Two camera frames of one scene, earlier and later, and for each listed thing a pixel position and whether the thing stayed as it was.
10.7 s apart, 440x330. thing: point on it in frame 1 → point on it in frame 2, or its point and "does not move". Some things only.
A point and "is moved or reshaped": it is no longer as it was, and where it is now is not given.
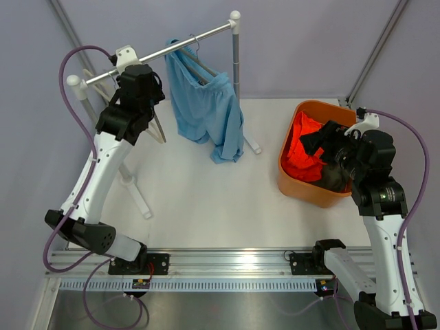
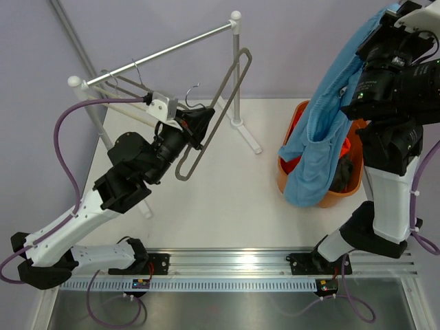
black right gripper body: x=344 y=148 → x=392 y=47
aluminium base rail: x=188 y=263 does not move
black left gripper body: x=156 y=97 → x=169 y=143
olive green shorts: x=333 y=178 does not move
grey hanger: x=200 y=70 → x=184 y=177
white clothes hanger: x=82 y=93 is moved or reshaped
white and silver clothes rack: x=76 y=84 does not move
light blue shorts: x=205 y=104 → x=312 y=159
